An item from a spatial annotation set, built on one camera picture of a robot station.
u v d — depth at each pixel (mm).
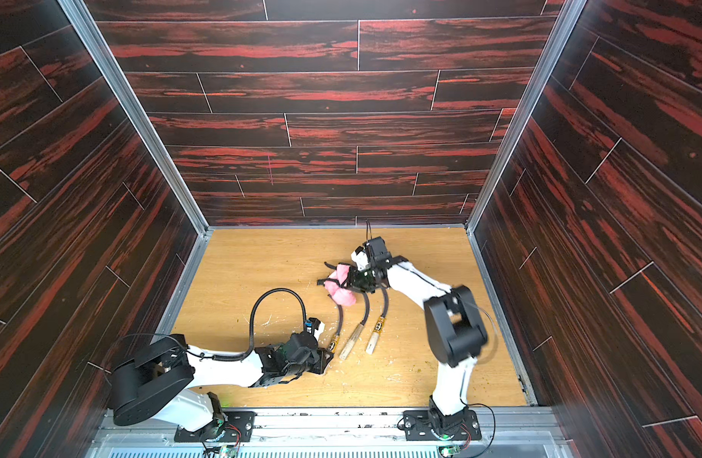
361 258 866
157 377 483
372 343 863
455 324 513
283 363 662
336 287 901
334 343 862
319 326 799
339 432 738
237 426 734
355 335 885
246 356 582
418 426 733
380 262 757
